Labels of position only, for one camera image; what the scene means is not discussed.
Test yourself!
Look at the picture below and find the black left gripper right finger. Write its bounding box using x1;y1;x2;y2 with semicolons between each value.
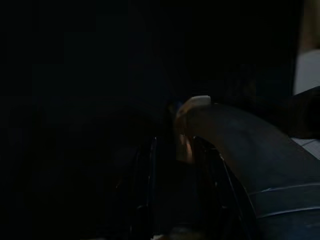
197;139;256;240

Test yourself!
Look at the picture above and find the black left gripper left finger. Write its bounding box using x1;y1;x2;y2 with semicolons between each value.
117;136;158;240

